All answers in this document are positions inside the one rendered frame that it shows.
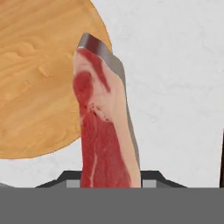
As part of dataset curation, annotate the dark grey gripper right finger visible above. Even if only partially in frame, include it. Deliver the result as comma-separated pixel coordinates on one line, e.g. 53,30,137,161
140,170,188,189

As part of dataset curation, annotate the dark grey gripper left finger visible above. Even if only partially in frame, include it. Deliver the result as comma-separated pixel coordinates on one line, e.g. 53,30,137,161
35,170,83,189

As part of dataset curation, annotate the raw red meat slab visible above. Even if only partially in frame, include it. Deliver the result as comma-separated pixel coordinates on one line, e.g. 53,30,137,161
72,32,143,189

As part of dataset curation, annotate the round wooden cutting board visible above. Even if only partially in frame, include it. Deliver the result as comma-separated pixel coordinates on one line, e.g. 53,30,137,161
0,0,114,160

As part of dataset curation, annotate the dark brown upright object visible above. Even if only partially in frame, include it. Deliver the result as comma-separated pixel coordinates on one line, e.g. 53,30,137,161
219,127,224,189

